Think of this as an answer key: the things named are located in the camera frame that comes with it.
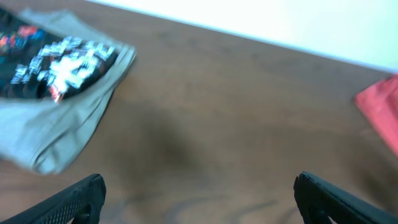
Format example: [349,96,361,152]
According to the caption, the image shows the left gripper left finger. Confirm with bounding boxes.
[1,174,106,224]

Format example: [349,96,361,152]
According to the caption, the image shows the folded khaki trousers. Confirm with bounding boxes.
[1,8,136,175]

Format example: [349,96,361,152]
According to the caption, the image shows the black orange-patterned jersey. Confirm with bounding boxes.
[1,9,118,102]

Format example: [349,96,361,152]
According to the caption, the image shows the red t-shirt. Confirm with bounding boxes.
[354,75,397,156]

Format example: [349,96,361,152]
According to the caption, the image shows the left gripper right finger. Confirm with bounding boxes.
[294,172,397,224]

